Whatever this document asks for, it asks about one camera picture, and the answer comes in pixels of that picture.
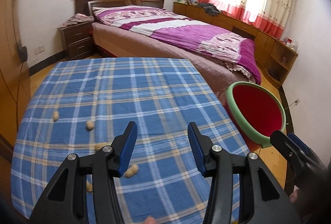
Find dark wooden nightstand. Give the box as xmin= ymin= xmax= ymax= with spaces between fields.
xmin=58 ymin=22 xmax=95 ymax=60

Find person's right hand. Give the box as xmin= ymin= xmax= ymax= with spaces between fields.
xmin=289 ymin=189 xmax=299 ymax=204

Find red bin green rim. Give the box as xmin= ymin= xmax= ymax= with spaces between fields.
xmin=224 ymin=81 xmax=286 ymax=151

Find peanut middle upright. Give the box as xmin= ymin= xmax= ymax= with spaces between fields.
xmin=53 ymin=111 xmax=59 ymax=122

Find peanut beside orange wrapper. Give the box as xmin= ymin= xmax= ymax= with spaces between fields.
xmin=94 ymin=142 xmax=109 ymax=152

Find peanut front centre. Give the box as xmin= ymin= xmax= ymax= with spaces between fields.
xmin=124 ymin=164 xmax=139 ymax=178

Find long wooden low cabinet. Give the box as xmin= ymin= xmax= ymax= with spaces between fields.
xmin=173 ymin=2 xmax=298 ymax=89

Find peanut near front edge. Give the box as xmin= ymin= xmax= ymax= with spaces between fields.
xmin=86 ymin=180 xmax=93 ymax=193

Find walnut shell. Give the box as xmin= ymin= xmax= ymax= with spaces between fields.
xmin=85 ymin=120 xmax=95 ymax=131

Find blue plaid tablecloth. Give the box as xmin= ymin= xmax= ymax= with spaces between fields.
xmin=11 ymin=58 xmax=248 ymax=223

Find purple floral quilt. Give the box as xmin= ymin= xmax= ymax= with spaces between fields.
xmin=91 ymin=5 xmax=261 ymax=84

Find black charger on cord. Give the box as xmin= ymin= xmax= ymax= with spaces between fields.
xmin=17 ymin=42 xmax=28 ymax=63

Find wooden bed with headboard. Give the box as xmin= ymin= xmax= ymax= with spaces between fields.
xmin=75 ymin=0 xmax=261 ymax=100

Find folded clothes on nightstand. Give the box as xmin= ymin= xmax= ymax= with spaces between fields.
xmin=57 ymin=13 xmax=94 ymax=29

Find wooden wardrobe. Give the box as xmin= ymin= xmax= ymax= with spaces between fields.
xmin=1 ymin=0 xmax=31 ymax=162

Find wall power socket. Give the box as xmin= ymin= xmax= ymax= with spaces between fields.
xmin=34 ymin=46 xmax=46 ymax=55

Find dark clothes pile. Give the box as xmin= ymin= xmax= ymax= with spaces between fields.
xmin=197 ymin=3 xmax=221 ymax=16

